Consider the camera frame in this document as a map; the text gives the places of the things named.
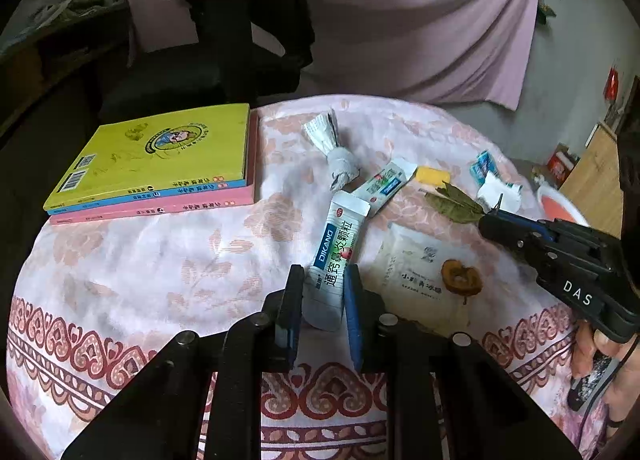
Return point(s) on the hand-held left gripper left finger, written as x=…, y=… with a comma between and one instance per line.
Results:
x=295, y=302

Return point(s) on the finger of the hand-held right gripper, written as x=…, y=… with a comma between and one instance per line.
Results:
x=510, y=235
x=525, y=221

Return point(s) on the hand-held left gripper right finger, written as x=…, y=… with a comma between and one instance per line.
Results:
x=353, y=312

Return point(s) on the long white medicine sachet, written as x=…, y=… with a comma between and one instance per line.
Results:
x=334, y=255

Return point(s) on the dried green leaf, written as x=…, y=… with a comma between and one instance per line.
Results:
x=452, y=205

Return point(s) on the dried orange peel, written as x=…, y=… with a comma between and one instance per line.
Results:
x=460, y=281

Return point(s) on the person's right hand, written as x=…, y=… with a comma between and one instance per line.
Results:
x=586, y=346

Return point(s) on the red cardboard box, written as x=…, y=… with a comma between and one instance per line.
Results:
x=562, y=164

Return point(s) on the small blue white wrapper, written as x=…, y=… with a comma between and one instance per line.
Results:
x=484, y=164

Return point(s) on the square white packet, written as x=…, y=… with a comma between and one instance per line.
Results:
x=410, y=265

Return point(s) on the light wooden cabinet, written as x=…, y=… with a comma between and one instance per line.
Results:
x=595, y=179

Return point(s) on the yellow eraser block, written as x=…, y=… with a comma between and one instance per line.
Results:
x=432, y=175

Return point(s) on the floral pink white tablecloth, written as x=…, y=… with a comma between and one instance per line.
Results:
x=175, y=265

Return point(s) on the small green white sachet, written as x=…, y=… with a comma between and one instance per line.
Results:
x=382, y=187

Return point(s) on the twisted grey paper wrapper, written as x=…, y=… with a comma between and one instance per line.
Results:
x=336, y=159

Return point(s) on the yellow book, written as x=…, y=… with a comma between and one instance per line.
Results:
x=160, y=149

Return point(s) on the pink hanging curtain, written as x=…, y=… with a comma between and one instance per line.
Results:
x=425, y=14

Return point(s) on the black office chair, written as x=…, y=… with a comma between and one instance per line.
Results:
x=235, y=29

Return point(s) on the dark wooden desk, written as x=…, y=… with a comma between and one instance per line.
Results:
x=45, y=64

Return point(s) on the small red wall hanging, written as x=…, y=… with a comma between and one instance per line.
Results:
x=612, y=84

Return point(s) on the green wall decoration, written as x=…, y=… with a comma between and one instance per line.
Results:
x=547, y=9

